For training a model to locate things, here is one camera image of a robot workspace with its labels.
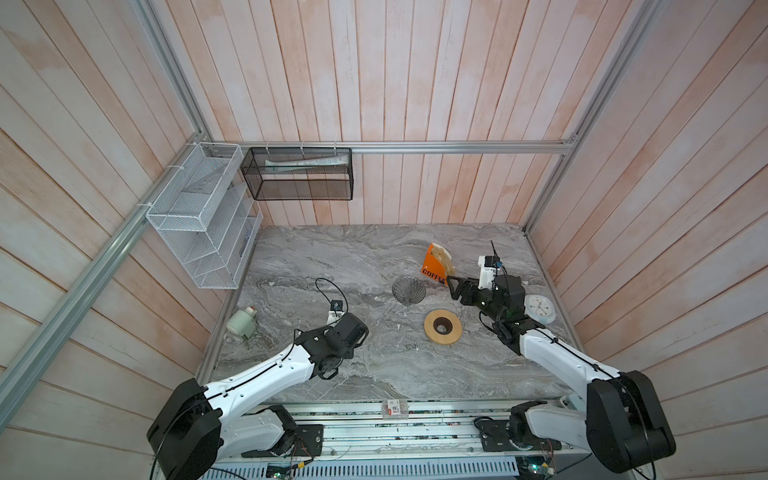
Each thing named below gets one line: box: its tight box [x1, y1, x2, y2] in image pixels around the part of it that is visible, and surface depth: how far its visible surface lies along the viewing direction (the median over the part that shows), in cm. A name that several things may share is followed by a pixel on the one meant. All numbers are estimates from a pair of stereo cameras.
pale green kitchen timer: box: [226, 306, 258, 339], surface depth 89 cm
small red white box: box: [382, 399, 409, 420], surface depth 79 cm
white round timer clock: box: [524, 294, 556, 325], surface depth 97 cm
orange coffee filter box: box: [420, 243, 449, 286], surface depth 103 cm
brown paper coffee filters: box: [431, 243, 456, 277], surface depth 103 cm
